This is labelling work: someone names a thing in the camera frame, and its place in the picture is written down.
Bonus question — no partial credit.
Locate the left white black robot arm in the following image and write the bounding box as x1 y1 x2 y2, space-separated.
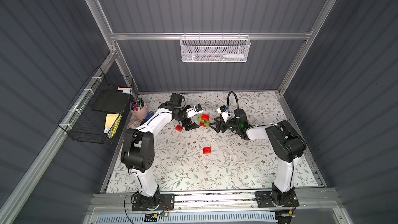
120 93 203 209

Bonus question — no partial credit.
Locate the black notebook in basket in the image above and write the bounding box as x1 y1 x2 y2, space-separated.
92 90 130 114

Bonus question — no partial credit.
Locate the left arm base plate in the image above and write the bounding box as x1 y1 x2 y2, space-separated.
131 194 175 211

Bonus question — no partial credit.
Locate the yellow sticky note pad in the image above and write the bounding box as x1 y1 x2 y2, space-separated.
103 114 122 140

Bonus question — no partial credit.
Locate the pink pen cup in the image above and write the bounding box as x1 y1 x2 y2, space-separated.
130 98 149 120

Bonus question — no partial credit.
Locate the red lego brick long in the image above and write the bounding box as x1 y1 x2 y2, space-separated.
200 114 210 121

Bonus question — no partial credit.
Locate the white wire mesh basket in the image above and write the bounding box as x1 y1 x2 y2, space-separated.
180 35 251 63

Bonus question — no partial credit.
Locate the blue stapler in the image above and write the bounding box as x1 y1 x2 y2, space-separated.
142 112 154 123

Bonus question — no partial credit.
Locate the round tape roll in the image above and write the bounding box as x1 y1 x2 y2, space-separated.
128 119 141 129

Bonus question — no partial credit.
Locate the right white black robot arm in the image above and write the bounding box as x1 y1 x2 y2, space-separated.
209 108 307 208

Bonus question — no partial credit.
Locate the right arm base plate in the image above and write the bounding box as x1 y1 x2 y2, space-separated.
255 190 300 208

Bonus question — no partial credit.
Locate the black wire wall basket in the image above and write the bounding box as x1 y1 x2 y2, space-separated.
58 67 137 145

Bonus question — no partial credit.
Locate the white marker in basket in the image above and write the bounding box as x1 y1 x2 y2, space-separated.
221 54 245 60

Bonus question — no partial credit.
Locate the red lego brick rounded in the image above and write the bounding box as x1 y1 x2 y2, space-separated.
203 147 211 155

